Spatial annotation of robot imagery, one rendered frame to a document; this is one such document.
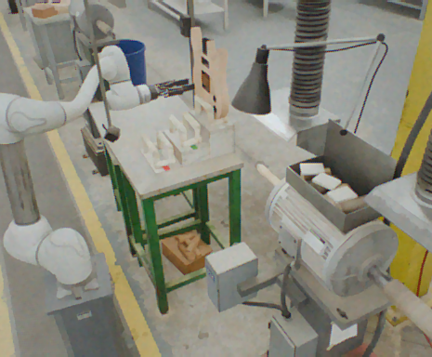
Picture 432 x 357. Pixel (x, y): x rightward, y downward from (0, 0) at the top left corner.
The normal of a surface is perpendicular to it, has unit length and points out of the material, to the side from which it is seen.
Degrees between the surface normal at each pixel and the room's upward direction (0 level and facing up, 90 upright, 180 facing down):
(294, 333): 0
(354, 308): 0
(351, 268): 87
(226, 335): 0
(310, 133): 90
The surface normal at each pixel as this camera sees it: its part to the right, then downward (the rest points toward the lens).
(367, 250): 0.43, 0.40
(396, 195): -0.02, -0.81
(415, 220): -0.56, -0.47
